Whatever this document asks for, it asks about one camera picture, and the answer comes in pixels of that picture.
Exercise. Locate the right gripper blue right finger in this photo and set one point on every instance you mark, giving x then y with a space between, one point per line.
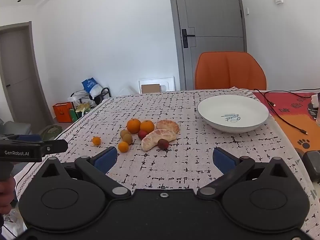
234 169

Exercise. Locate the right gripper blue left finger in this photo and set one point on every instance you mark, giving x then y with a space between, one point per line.
94 170

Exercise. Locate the small tangerine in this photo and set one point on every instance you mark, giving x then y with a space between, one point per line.
123 147
96 141

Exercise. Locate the small tangerine front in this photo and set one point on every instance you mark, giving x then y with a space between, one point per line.
123 147

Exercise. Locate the brown kiwi front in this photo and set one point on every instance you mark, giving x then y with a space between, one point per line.
127 138

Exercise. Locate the brown kiwi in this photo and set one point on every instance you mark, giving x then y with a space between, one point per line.
127 138
124 132

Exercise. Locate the large orange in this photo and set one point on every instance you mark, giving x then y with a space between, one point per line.
147 126
133 126

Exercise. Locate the dark red lychee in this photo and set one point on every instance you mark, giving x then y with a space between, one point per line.
163 144

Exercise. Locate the brown kiwi back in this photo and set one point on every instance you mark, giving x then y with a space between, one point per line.
124 132

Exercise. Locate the person's left hand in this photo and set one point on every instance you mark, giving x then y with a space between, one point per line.
7 194

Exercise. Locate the white ceramic plate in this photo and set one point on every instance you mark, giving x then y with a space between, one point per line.
233 113

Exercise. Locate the orange box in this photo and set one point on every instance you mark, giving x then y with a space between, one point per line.
62 113

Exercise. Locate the black metal rack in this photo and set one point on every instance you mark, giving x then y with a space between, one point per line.
82 96

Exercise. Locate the grey side door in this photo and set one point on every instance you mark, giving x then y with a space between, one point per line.
20 77

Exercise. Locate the black object table edge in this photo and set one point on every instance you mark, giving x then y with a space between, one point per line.
311 161

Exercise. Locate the blue white bag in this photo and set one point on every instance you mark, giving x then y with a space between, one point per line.
92 87

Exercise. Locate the orange red table mat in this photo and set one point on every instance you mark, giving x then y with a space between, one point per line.
294 114

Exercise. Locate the brown cardboard piece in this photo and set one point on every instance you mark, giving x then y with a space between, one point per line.
150 88

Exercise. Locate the orange chair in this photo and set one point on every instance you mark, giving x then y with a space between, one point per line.
227 69

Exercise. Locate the white foam packaging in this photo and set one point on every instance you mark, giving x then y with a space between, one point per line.
164 84

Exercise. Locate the white power adapter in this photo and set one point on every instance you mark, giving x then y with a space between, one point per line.
315 98

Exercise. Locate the black door handle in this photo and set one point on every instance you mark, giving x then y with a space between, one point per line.
185 37

